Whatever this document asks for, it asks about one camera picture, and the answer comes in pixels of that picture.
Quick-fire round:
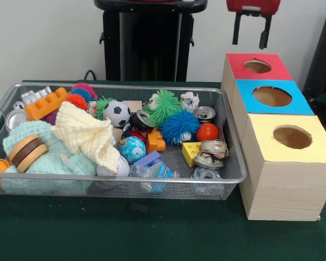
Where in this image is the cream yellow cloth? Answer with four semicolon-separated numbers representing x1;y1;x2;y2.
51;101;121;174

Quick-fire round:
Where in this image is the blue globe ball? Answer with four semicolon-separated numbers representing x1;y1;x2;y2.
118;136;147;166

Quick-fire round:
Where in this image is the mint green cloth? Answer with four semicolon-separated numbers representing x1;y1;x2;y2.
2;120;98;195

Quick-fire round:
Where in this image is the small soccer ball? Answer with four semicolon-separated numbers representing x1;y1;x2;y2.
103;100;131;128

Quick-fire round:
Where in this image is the green spiky ball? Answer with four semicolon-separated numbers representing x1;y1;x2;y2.
143;89;183;128

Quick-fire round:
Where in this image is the blue spiky ball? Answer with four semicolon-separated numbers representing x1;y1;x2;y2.
159;109;201;145

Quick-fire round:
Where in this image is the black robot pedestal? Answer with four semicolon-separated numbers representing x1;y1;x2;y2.
93;0;209;82

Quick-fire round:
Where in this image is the dark green table cloth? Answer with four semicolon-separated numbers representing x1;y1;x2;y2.
0;79;326;261

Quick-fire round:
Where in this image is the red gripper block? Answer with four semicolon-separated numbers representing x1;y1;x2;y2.
227;0;281;50

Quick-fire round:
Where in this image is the wooden box with three holes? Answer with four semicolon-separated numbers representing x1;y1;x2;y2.
221;53;326;222

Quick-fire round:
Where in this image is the red ball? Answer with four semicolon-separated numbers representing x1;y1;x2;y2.
196;122;220;142

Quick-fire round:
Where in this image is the toy hamburger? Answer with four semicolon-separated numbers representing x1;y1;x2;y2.
8;135;49;174

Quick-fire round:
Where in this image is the orange toy brick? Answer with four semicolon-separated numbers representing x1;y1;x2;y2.
24;86;72;122

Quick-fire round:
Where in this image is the shallow mesh bin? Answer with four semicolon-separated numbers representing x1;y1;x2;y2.
0;83;248;201

